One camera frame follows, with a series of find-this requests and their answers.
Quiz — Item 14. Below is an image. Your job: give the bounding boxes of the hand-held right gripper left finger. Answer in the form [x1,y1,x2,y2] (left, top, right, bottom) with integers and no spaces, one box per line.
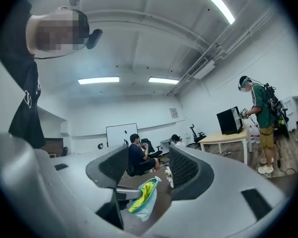
[85,144,129,189]

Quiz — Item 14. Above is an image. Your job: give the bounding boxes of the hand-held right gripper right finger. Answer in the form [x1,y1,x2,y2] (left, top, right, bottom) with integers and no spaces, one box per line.
[168,144,215,201]

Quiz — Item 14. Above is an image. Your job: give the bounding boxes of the teal pencil pouch yellow lining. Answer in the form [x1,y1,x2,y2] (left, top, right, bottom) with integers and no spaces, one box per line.
[128,177,162,222]

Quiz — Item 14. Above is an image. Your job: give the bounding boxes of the white flower decoration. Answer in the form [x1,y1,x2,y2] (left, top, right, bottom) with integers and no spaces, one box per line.
[164,166,175,188]

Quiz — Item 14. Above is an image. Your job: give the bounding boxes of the white whiteboard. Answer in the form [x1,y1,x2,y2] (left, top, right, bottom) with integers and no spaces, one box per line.
[106,122,139,148]

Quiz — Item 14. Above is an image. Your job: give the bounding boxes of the black office chair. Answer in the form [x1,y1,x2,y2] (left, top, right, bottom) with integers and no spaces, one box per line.
[189,124,207,143]
[141,138,163,158]

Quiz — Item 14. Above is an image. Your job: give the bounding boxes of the light wooden table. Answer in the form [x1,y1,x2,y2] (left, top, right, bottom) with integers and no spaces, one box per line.
[198,126,252,165]

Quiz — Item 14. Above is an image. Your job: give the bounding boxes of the brown wooden cabinet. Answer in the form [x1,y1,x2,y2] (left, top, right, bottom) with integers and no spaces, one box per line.
[43,137,64,156]

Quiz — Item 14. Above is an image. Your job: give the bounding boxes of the black box case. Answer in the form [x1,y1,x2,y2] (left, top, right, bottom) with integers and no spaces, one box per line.
[216,106,244,136]

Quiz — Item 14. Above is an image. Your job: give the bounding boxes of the clear water bottles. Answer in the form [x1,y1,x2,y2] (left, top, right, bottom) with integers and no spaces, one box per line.
[249,124,262,144]

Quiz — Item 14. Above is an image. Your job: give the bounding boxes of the long ceiling light panel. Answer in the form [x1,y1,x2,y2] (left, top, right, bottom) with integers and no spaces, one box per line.
[148,77,180,85]
[197,0,236,25]
[77,76,120,85]

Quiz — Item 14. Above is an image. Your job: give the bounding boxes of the white ceiling air conditioner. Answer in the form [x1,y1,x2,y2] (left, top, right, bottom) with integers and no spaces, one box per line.
[186,59,216,80]

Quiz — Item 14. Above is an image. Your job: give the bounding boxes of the person's black t-shirt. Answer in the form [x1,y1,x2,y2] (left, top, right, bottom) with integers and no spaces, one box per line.
[0,0,47,150]

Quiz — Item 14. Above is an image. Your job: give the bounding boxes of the white cabinet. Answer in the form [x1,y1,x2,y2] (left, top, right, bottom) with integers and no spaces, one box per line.
[282,95,298,131]

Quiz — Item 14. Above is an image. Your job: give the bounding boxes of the person's head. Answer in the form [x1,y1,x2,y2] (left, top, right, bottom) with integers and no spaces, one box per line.
[26,6,90,56]

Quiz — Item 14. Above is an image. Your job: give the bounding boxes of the black head-worn camera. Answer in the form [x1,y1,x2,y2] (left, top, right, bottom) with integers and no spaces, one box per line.
[85,28,104,51]

